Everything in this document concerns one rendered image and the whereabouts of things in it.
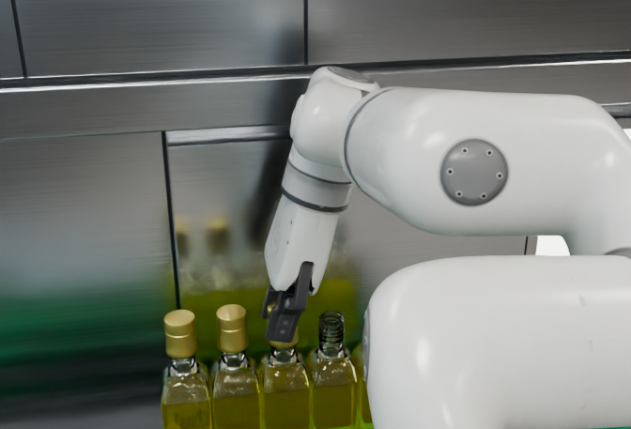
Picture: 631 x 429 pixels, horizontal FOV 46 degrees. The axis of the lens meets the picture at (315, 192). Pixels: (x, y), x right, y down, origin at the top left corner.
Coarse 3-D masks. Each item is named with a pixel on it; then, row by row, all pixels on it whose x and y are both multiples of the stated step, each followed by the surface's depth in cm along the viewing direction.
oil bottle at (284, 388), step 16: (272, 368) 85; (288, 368) 85; (304, 368) 86; (272, 384) 84; (288, 384) 85; (304, 384) 85; (272, 400) 85; (288, 400) 85; (304, 400) 86; (272, 416) 86; (288, 416) 86; (304, 416) 87
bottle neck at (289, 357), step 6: (270, 348) 86; (276, 348) 84; (282, 348) 84; (288, 348) 84; (294, 348) 85; (276, 354) 85; (282, 354) 84; (288, 354) 85; (294, 354) 85; (276, 360) 85; (282, 360) 85; (288, 360) 85
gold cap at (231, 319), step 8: (232, 304) 84; (224, 312) 83; (232, 312) 83; (240, 312) 83; (216, 320) 83; (224, 320) 81; (232, 320) 81; (240, 320) 82; (224, 328) 82; (232, 328) 82; (240, 328) 82; (224, 336) 82; (232, 336) 82; (240, 336) 82; (224, 344) 82; (232, 344) 82; (240, 344) 83; (248, 344) 84; (224, 352) 83; (232, 352) 83
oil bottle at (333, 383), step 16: (320, 368) 85; (336, 368) 85; (352, 368) 86; (320, 384) 85; (336, 384) 86; (352, 384) 86; (320, 400) 86; (336, 400) 87; (352, 400) 87; (320, 416) 87; (336, 416) 88; (352, 416) 88
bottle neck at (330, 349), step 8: (328, 312) 86; (336, 312) 86; (320, 320) 85; (328, 320) 86; (336, 320) 86; (320, 328) 85; (328, 328) 84; (336, 328) 84; (320, 336) 86; (328, 336) 85; (336, 336) 85; (320, 344) 86; (328, 344) 85; (336, 344) 85; (320, 352) 86; (328, 352) 86; (336, 352) 86
